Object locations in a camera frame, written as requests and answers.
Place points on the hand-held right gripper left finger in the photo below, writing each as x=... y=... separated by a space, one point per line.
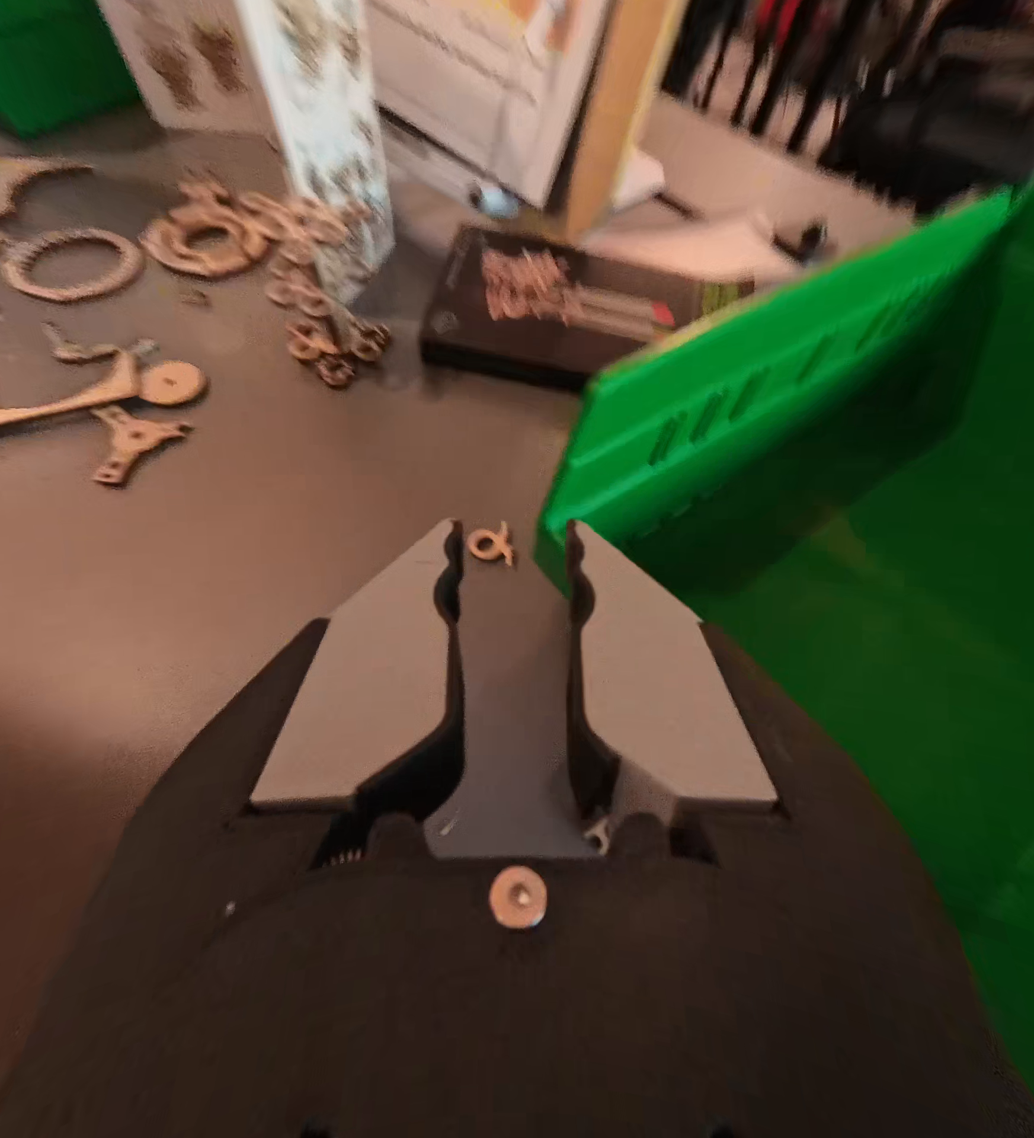
x=366 y=702

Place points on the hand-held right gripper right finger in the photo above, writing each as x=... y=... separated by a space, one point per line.
x=668 y=711

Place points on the small looped wooden part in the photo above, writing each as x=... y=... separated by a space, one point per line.
x=505 y=553

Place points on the three-armed wooden part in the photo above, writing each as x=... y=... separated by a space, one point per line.
x=137 y=437

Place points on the black printed box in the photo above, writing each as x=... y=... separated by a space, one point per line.
x=463 y=329

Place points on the green plastic bin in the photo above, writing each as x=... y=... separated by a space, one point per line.
x=837 y=356
x=28 y=62

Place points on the small hooked wooden part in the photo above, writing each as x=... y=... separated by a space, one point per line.
x=81 y=353

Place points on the small black object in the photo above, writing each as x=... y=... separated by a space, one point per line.
x=803 y=240

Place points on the pile of wooden rings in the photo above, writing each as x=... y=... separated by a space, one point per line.
x=161 y=244

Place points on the small blue object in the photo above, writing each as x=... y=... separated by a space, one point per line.
x=497 y=201

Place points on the folded instruction leaflet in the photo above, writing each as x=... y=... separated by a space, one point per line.
x=330 y=133

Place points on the curved wooden part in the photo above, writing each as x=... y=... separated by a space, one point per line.
x=1 y=191

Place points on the white printed cardboard box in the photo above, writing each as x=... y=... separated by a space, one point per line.
x=481 y=71

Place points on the black metal frames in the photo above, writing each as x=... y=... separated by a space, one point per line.
x=881 y=89

